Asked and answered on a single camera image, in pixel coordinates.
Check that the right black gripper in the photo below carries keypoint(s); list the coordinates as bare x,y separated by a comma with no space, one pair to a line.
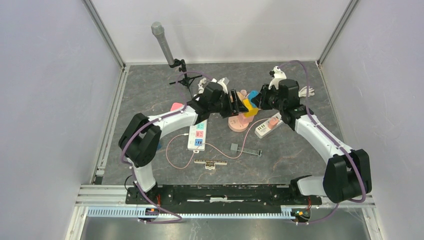
260,100

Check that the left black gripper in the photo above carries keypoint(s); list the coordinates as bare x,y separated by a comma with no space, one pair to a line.
234,107

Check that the pink round socket tower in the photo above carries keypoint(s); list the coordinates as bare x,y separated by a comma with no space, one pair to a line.
240,122

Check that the yellow cube adapter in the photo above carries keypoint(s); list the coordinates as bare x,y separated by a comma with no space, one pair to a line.
252,110

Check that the pink plug adapter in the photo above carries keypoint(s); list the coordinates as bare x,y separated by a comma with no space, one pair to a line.
176,106

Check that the long white power strip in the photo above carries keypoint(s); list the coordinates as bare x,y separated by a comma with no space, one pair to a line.
197,137

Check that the light blue cube adapter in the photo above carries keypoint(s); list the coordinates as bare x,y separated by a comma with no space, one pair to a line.
254,98

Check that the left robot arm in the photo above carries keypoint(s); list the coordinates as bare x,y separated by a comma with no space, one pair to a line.
141,138

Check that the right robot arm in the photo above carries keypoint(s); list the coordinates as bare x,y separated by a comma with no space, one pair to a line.
347,175

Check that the pink plug on small strip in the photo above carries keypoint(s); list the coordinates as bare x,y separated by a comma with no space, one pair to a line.
273,122

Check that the small white USB power strip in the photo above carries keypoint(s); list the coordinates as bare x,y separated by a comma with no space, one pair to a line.
262,130

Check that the black microphone tripod stand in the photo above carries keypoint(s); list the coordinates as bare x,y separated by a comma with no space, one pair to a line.
184,79

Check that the grey clamp tool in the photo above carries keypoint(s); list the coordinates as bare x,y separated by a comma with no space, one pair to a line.
235,148

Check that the grey microphone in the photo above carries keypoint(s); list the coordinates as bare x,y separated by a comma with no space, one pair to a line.
158,31

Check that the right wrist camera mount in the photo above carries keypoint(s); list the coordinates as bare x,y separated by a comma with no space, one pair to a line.
277,76

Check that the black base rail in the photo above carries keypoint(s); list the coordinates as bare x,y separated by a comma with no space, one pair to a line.
228,198

